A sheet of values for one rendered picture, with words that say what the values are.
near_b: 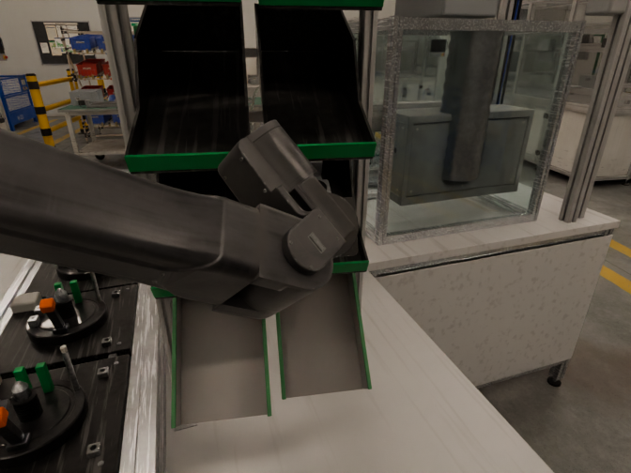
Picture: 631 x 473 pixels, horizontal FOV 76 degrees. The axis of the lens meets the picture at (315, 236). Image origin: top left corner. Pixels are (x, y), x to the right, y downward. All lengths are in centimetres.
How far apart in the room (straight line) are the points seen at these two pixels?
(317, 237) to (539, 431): 190
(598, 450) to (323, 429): 154
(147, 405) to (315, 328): 29
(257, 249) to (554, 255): 160
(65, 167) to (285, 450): 61
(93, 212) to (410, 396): 72
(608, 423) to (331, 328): 178
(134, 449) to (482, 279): 125
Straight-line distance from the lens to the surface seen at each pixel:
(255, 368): 64
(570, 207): 182
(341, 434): 79
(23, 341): 96
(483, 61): 142
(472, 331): 172
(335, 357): 67
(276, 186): 33
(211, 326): 65
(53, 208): 24
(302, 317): 67
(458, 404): 87
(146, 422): 72
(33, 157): 25
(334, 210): 34
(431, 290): 148
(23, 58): 1200
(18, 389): 72
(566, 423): 221
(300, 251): 28
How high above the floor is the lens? 147
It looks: 25 degrees down
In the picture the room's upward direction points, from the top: straight up
